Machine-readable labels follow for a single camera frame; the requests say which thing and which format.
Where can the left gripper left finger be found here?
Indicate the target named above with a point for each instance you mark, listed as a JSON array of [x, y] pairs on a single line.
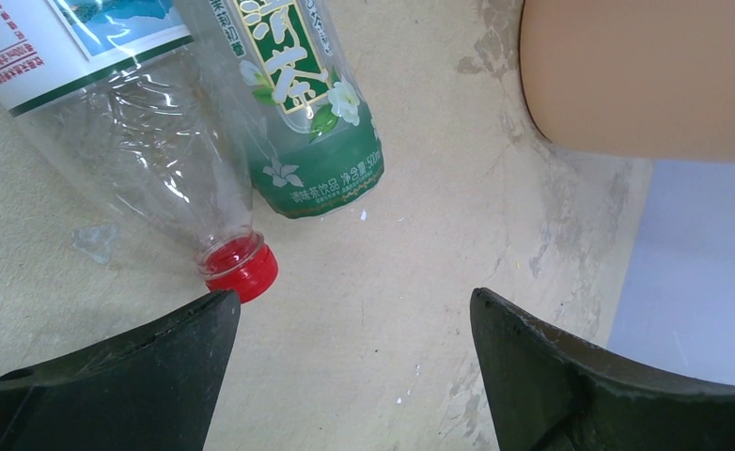
[[154, 387]]

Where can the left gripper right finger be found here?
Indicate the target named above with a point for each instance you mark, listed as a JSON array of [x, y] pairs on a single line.
[[548, 389]]

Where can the green tinted plastic bottle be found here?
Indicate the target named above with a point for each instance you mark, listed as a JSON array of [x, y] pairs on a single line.
[[279, 78]]

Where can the red label bottle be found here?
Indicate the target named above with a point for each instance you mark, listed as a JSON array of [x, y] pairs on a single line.
[[111, 93]]

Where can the orange plastic bin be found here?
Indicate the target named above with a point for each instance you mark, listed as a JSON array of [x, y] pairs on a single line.
[[649, 79]]

